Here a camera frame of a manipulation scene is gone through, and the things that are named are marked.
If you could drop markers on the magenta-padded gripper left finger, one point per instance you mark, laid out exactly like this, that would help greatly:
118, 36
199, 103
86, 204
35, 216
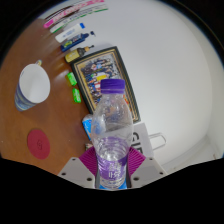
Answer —
75, 171

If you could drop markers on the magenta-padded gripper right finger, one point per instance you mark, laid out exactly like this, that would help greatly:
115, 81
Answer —
146, 170

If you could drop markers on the clear purple-capped water bottle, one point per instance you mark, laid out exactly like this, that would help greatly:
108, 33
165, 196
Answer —
111, 133

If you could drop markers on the small patterned snack pack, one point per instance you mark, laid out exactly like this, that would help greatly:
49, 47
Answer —
88, 145

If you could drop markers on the white paper gift bag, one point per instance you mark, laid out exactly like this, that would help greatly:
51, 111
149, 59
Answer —
143, 140

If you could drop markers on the flat round red coaster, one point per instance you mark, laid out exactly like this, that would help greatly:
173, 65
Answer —
38, 144

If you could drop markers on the blue tissue pack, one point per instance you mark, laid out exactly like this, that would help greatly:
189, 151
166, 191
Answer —
87, 126

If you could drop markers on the small green packet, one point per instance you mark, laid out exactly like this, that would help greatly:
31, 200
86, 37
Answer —
76, 95
72, 79

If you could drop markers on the white blue-patterned mug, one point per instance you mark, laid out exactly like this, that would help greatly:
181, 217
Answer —
33, 85

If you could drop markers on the framed group photo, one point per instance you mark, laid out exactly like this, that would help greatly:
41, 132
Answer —
91, 73

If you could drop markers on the amber pump bottle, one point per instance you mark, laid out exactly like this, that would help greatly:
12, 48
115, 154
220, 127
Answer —
75, 55

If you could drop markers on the dark blue pump bottle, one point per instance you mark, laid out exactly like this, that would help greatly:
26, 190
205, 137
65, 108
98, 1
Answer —
74, 41

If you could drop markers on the white bottle with blue cap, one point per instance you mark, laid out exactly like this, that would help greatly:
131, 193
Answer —
68, 32

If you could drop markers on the white tall box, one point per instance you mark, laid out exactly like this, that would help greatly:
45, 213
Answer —
76, 17

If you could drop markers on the pink tall box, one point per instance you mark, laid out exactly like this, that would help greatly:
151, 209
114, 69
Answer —
71, 11

